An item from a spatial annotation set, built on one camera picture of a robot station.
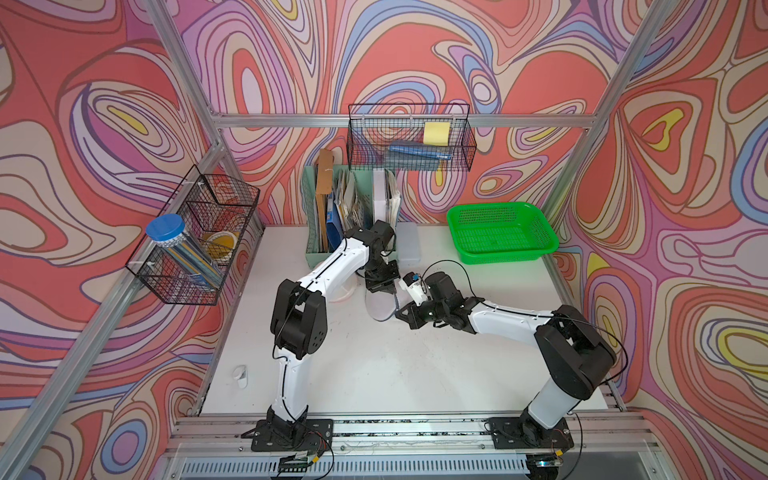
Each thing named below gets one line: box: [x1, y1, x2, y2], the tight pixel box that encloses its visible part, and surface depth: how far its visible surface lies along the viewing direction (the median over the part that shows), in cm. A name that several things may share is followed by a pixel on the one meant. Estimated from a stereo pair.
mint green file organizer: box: [301, 164, 401, 269], surface depth 97 cm
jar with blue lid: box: [146, 213, 224, 288], surface depth 64 cm
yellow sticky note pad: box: [424, 122, 451, 146], surface depth 90 cm
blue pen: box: [388, 145, 453, 160], surface depth 90 cm
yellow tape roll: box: [206, 231, 238, 262], surface depth 80 cm
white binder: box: [373, 168, 387, 224], surface depth 97 cm
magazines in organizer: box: [333, 169, 369, 231], surface depth 97 cm
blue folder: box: [326, 192, 344, 252], surface depth 95 cm
